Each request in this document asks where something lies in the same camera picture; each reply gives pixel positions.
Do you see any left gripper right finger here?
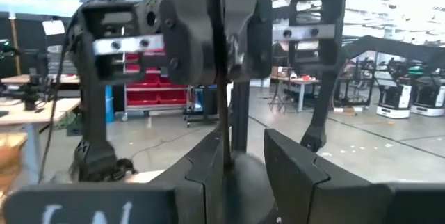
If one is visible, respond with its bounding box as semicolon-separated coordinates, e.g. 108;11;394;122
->
263;128;445;224

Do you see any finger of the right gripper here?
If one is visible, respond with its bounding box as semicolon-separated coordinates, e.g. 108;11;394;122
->
67;0;165;182
288;0;346;153

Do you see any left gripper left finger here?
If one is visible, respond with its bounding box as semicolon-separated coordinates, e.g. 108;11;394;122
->
3;130;225;224

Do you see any thin black rod tool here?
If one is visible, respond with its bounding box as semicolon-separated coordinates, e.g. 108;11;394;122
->
207;0;279;224

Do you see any blue barrel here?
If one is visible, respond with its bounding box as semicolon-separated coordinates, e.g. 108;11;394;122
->
104;84;115;125

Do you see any wooden workbench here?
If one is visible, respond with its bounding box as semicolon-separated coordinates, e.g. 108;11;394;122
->
0;97;82;185

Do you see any cart with red bins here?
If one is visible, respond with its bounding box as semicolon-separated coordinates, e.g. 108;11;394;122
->
122;51;193;122

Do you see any black desk device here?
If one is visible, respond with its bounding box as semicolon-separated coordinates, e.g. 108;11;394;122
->
13;73;50;112

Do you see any white work table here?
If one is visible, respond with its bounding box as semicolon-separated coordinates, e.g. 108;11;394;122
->
270;73;321;113

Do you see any white rectangular panel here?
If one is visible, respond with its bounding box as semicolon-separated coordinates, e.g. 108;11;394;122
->
42;19;66;37

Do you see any white mobile robot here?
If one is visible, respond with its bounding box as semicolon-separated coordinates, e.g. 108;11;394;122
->
375;83;414;120
411;83;445;118

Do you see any thin black cable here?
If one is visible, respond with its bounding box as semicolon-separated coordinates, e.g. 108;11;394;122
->
37;15;76;184

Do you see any black frame bar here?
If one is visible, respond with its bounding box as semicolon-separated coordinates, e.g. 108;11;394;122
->
342;35;445;68

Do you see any black frame post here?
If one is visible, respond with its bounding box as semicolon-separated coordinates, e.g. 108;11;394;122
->
232;81;251;154

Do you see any wooden post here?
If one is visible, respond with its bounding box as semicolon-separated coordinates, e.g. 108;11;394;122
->
9;10;22;77

